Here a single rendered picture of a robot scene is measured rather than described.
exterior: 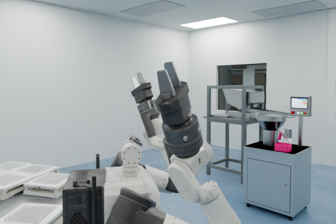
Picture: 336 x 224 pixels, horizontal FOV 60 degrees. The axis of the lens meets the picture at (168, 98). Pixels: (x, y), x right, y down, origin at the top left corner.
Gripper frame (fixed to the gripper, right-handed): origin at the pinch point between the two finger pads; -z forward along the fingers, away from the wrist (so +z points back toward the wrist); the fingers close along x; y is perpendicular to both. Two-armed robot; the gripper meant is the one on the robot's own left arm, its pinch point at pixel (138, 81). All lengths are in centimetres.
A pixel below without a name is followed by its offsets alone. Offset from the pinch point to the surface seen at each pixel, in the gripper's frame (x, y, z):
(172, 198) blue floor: -222, -160, 99
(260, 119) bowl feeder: -101, -238, 41
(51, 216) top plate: -50, 38, 44
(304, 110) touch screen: -58, -264, 49
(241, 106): -162, -299, 15
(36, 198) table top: -96, 30, 34
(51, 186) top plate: -89, 22, 31
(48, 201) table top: -88, 27, 38
